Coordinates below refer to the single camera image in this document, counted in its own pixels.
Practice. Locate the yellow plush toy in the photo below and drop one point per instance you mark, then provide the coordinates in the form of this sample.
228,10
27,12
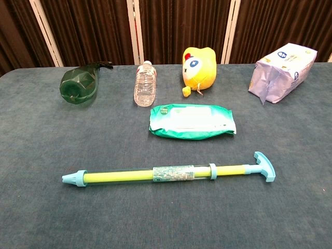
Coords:
199,70

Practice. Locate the green spray bottle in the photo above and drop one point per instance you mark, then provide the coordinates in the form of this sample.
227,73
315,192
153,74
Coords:
77,83

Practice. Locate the clear plastic water bottle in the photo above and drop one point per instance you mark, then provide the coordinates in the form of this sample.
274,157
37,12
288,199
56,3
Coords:
145,88

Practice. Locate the dark brown curtain panel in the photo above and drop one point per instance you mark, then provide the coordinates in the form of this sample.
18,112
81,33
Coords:
15,31
280,23
90,31
181,26

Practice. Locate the blue felt table cover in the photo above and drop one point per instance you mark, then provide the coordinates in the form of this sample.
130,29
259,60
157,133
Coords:
52,207

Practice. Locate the white frame post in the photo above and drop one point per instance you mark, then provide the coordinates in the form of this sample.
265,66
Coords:
135,31
230,31
46,33

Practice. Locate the green wet wipes pack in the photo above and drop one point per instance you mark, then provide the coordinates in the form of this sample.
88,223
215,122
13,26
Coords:
192,122

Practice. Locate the purple tissue pack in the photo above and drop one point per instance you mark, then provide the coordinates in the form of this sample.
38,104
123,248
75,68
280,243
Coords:
280,75

